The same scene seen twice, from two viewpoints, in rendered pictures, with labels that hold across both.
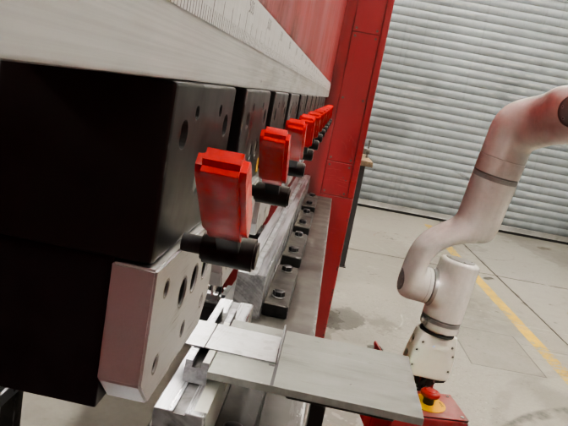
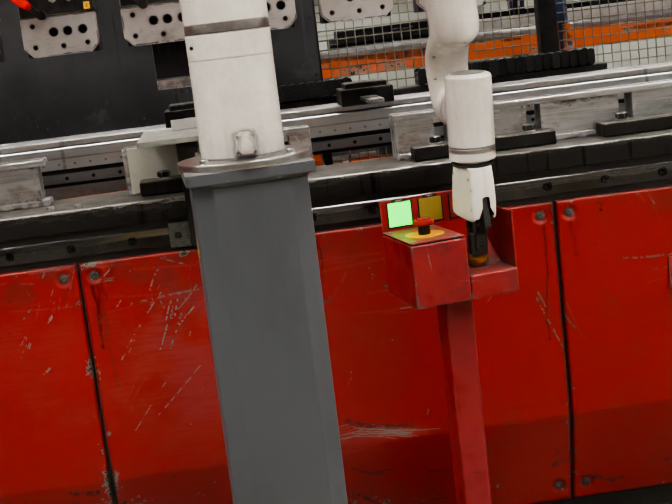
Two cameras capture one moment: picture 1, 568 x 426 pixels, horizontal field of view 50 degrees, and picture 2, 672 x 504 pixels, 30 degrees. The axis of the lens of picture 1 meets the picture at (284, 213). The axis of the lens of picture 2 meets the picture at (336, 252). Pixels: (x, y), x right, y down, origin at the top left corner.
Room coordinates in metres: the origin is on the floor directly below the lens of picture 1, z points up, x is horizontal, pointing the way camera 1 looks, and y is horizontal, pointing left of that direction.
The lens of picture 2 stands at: (0.69, -2.57, 1.19)
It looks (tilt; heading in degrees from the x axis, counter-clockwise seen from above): 11 degrees down; 82
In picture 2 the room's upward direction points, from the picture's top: 7 degrees counter-clockwise
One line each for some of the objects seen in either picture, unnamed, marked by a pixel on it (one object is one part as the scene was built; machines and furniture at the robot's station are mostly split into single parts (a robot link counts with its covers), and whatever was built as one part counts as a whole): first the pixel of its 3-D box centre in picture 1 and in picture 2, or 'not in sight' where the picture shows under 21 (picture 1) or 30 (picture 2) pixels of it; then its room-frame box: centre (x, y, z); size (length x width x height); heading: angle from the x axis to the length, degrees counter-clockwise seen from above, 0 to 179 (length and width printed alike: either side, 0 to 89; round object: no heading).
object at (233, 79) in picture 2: not in sight; (235, 97); (0.82, -0.78, 1.09); 0.19 x 0.19 x 0.18
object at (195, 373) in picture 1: (212, 341); not in sight; (0.80, 0.07, 0.99); 0.20 x 0.03 x 0.03; 176
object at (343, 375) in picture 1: (317, 366); (186, 134); (0.76, -0.08, 1.00); 0.26 x 0.18 x 0.01; 86
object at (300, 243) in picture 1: (295, 248); (668, 120); (1.77, -0.05, 0.89); 0.30 x 0.05 x 0.03; 176
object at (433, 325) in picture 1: (438, 323); (471, 152); (1.26, -0.37, 0.92); 0.09 x 0.08 x 0.03; 98
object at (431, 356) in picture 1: (430, 349); (474, 186); (1.26, -0.37, 0.86); 0.10 x 0.07 x 0.11; 98
